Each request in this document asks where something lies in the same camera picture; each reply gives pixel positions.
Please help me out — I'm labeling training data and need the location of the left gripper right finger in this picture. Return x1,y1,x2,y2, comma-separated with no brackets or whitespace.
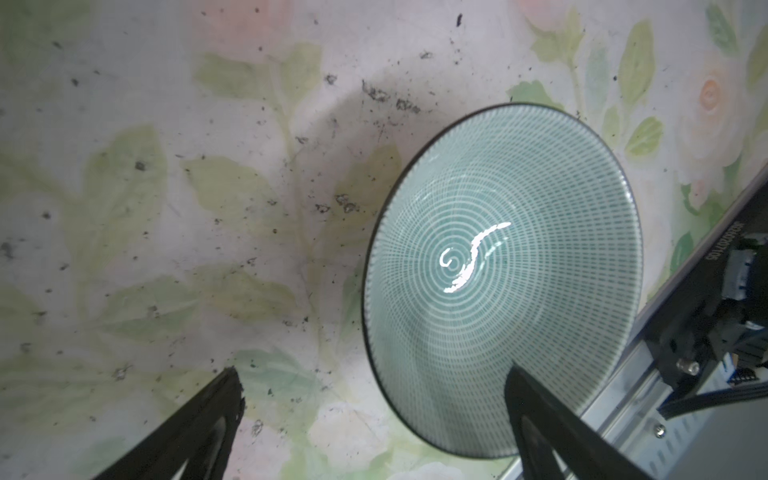
504,365,648,479

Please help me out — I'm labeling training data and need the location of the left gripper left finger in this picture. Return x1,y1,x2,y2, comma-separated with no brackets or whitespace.
96,367,245,479

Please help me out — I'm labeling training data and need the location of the mint green striped bowl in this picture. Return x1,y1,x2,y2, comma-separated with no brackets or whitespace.
362,103,643,459

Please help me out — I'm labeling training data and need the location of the aluminium front rail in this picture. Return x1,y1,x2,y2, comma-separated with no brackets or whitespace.
562,170,767,479

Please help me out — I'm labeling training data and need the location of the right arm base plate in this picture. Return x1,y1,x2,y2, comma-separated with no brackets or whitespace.
645,187,767,420

